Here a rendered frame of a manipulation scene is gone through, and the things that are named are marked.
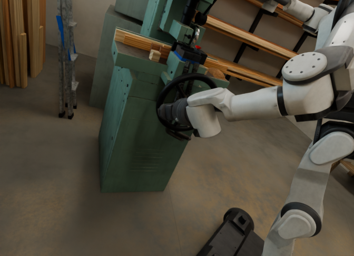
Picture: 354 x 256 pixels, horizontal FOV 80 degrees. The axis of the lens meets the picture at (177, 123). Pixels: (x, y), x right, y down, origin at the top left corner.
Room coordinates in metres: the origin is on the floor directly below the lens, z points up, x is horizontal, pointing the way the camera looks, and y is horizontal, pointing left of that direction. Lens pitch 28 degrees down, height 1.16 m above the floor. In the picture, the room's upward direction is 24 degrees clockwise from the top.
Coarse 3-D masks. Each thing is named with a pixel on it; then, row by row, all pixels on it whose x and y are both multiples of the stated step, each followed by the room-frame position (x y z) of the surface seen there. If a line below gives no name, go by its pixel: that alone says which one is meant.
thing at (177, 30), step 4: (172, 24) 1.18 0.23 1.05; (176, 24) 1.13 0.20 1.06; (180, 24) 1.10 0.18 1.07; (172, 28) 1.16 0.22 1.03; (176, 28) 1.11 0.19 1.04; (180, 28) 1.08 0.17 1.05; (184, 28) 1.09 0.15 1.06; (188, 28) 1.10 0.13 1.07; (172, 32) 1.15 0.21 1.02; (176, 32) 1.10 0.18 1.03; (180, 32) 1.08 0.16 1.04; (184, 32) 1.09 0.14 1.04; (188, 32) 1.10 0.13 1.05; (192, 32) 1.11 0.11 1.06; (176, 36) 1.09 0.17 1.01; (180, 36) 1.08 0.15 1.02; (184, 36) 1.09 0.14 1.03; (180, 40) 1.09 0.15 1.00; (184, 40) 1.10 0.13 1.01; (188, 40) 1.11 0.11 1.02
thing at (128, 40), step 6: (126, 36) 0.99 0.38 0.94; (126, 42) 1.00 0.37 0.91; (132, 42) 1.01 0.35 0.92; (138, 42) 1.03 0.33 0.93; (144, 42) 1.04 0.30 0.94; (150, 42) 1.07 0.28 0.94; (144, 48) 1.04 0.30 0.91; (210, 66) 1.25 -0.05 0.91; (216, 66) 1.27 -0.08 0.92; (222, 66) 1.29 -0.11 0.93; (222, 72) 1.30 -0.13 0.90
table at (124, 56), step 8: (112, 48) 0.98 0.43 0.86; (120, 48) 0.90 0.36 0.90; (128, 48) 0.95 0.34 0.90; (136, 48) 1.01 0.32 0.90; (120, 56) 0.84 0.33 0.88; (128, 56) 0.86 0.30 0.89; (136, 56) 0.89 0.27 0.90; (144, 56) 0.94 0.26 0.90; (120, 64) 0.85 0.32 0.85; (128, 64) 0.86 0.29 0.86; (136, 64) 0.88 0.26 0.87; (144, 64) 0.90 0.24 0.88; (152, 64) 0.92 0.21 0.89; (160, 64) 0.94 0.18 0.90; (144, 72) 0.91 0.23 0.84; (152, 72) 0.92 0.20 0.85; (160, 72) 0.94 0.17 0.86; (208, 72) 1.16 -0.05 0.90; (168, 80) 0.87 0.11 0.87; (216, 80) 1.10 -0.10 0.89; (224, 80) 1.14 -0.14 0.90; (184, 88) 0.91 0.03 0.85; (192, 88) 0.93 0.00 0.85; (200, 88) 0.95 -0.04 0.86
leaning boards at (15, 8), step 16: (0, 0) 1.50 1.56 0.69; (16, 0) 1.59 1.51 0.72; (32, 0) 1.79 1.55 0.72; (0, 16) 1.50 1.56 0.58; (16, 16) 1.58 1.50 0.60; (32, 16) 1.78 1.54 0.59; (0, 32) 1.54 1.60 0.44; (16, 32) 1.56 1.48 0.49; (32, 32) 1.79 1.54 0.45; (0, 48) 1.51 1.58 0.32; (16, 48) 1.55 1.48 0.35; (32, 48) 1.79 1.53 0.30; (0, 64) 1.49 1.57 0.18; (16, 64) 1.55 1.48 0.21; (32, 64) 1.79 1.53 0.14; (0, 80) 1.52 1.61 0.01; (16, 80) 1.55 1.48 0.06
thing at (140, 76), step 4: (136, 72) 0.92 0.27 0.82; (140, 72) 0.90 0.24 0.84; (136, 76) 0.91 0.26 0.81; (140, 76) 0.90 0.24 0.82; (144, 76) 0.91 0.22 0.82; (148, 76) 0.92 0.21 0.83; (152, 76) 0.93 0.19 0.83; (156, 76) 0.94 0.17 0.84; (160, 76) 0.95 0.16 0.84; (140, 80) 0.90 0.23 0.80; (144, 80) 0.91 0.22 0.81; (148, 80) 0.92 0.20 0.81; (152, 80) 0.93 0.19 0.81; (156, 80) 0.94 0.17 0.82; (160, 80) 0.95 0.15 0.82; (160, 84) 0.95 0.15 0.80; (164, 84) 0.96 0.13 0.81; (204, 88) 1.08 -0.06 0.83; (208, 88) 1.09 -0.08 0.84; (196, 92) 1.06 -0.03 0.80
